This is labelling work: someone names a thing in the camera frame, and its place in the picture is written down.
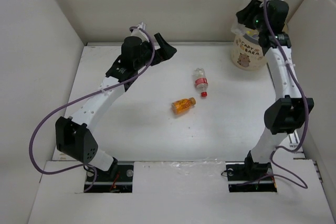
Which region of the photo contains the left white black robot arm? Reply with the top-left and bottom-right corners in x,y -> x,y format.
55,33 -> 177,180

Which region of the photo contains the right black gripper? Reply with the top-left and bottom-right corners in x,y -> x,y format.
236,0 -> 268,33

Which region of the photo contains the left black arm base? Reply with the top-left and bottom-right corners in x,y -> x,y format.
84,162 -> 134,194

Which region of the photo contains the cream capybara bin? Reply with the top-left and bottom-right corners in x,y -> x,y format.
231,30 -> 267,71

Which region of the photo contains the large clear plastic bottle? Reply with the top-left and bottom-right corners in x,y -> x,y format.
231,0 -> 251,36

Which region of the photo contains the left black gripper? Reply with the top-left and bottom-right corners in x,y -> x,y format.
134,34 -> 176,70

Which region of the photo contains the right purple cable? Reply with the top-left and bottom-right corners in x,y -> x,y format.
236,0 -> 308,190

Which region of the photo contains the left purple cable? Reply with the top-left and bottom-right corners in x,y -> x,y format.
28,26 -> 155,192

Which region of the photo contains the clear bottle red label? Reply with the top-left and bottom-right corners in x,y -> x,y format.
193,68 -> 208,98

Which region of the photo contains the orange bottle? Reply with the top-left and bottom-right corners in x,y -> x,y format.
171,98 -> 196,115

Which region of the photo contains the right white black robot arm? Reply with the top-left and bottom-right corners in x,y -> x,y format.
236,0 -> 314,180

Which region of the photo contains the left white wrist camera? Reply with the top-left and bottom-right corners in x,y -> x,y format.
129,22 -> 147,40

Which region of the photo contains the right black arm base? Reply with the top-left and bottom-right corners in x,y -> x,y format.
221,162 -> 277,193

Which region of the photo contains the purple cable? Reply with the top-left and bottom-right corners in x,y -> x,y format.
236,0 -> 308,190
28,26 -> 155,192

